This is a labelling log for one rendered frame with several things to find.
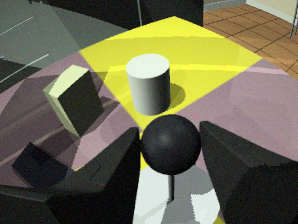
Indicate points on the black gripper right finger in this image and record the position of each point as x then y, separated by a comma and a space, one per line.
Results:
253, 185

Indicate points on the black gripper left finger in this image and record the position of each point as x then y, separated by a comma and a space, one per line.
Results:
103, 191

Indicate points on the olive green block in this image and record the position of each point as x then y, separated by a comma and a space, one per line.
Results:
74, 99

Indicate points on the white cylinder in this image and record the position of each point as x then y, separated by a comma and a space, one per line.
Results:
149, 83

